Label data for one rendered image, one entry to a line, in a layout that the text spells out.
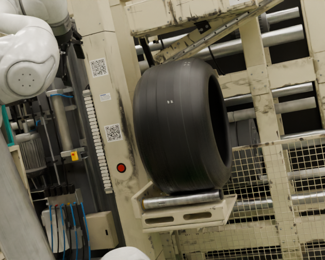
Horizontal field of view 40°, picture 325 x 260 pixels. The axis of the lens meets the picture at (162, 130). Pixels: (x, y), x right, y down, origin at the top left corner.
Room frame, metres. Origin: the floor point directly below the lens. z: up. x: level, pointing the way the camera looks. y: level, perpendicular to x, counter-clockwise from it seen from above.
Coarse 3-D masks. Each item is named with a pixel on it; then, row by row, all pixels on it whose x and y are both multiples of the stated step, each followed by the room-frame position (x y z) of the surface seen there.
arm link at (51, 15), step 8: (24, 0) 1.38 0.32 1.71; (32, 0) 1.37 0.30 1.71; (40, 0) 1.37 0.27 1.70; (48, 0) 1.38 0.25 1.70; (56, 0) 1.39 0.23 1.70; (64, 0) 1.42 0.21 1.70; (24, 8) 1.39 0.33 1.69; (32, 8) 1.39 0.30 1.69; (40, 8) 1.39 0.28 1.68; (48, 8) 1.40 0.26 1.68; (56, 8) 1.41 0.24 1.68; (64, 8) 1.44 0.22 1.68; (32, 16) 1.41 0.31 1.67; (40, 16) 1.41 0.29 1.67; (48, 16) 1.42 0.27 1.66; (56, 16) 1.43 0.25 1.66; (64, 16) 1.46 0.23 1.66
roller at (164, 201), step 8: (192, 192) 1.82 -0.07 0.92; (200, 192) 1.80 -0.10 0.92; (208, 192) 1.79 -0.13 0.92; (216, 192) 1.77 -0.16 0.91; (144, 200) 1.87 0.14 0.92; (152, 200) 1.86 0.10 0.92; (160, 200) 1.85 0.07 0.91; (168, 200) 1.83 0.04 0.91; (176, 200) 1.82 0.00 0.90; (184, 200) 1.81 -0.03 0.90; (192, 200) 1.80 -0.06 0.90; (200, 200) 1.79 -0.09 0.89; (208, 200) 1.78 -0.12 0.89; (216, 200) 1.78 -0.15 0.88; (144, 208) 1.88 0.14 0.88
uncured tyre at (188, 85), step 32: (160, 64) 1.92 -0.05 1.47; (192, 64) 1.81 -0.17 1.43; (160, 96) 1.73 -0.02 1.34; (192, 96) 1.69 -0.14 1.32; (160, 128) 1.69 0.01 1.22; (192, 128) 1.66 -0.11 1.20; (224, 128) 2.10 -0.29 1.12; (160, 160) 1.71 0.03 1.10; (192, 160) 1.68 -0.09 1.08; (224, 160) 2.07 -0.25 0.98
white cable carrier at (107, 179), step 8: (88, 96) 2.02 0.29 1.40; (88, 104) 2.01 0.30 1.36; (88, 112) 2.01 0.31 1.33; (96, 120) 2.03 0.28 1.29; (96, 128) 2.00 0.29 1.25; (96, 136) 2.01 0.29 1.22; (96, 144) 2.01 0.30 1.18; (96, 152) 2.01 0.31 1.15; (104, 152) 2.02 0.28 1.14; (104, 160) 2.00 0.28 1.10; (104, 168) 2.01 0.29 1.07; (104, 184) 2.01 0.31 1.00
